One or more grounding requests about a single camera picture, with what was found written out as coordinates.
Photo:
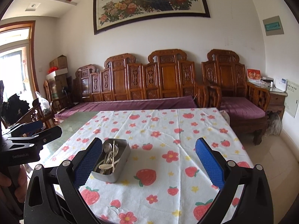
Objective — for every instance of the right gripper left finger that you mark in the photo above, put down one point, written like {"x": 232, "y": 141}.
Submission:
{"x": 85, "y": 161}

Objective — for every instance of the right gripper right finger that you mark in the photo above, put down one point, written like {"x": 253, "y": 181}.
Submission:
{"x": 212, "y": 161}

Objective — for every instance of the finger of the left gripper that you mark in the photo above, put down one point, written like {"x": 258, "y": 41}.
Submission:
{"x": 20, "y": 129}

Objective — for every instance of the large steel spoon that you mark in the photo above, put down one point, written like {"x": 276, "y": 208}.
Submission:
{"x": 107, "y": 147}

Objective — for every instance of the cream plastic fork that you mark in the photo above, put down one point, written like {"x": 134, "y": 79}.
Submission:
{"x": 114, "y": 153}

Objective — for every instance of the dark wooden chair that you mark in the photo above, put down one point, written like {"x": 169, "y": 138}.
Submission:
{"x": 35, "y": 114}

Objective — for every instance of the white plastic bag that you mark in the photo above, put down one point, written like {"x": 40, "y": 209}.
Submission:
{"x": 44, "y": 103}

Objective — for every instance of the grey metal tray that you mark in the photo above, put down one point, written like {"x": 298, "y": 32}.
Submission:
{"x": 107, "y": 175}

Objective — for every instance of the strawberry flower print tablecloth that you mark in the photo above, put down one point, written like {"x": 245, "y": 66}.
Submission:
{"x": 163, "y": 181}

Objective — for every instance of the purple sofa cushion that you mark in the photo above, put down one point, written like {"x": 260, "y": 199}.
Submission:
{"x": 160, "y": 104}

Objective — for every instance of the stacked cardboard boxes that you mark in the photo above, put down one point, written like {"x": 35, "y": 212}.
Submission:
{"x": 57, "y": 77}

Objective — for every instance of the purple armchair cushion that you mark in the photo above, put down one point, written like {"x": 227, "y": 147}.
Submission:
{"x": 239, "y": 108}

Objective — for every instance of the grey dust mop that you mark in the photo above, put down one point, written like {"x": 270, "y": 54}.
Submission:
{"x": 274, "y": 125}

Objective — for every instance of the wooden side cabinet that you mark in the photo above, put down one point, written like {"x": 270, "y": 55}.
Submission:
{"x": 276, "y": 104}

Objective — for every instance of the carved wooden armchair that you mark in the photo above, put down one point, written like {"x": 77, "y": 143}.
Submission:
{"x": 224, "y": 73}

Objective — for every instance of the red calendar card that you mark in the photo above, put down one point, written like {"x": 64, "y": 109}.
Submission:
{"x": 253, "y": 75}

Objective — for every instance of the carved wooden sofa bench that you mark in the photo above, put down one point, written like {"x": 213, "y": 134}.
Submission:
{"x": 168, "y": 74}

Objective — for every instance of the white box on cabinet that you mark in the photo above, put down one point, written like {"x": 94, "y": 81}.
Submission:
{"x": 280, "y": 84}

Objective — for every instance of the framed peacock painting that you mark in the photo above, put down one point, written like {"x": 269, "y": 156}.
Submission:
{"x": 109, "y": 14}

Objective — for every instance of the white paper wall notice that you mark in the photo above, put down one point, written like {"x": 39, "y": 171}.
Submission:
{"x": 291, "y": 100}

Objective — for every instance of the green wall sign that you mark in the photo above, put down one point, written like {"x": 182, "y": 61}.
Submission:
{"x": 273, "y": 26}

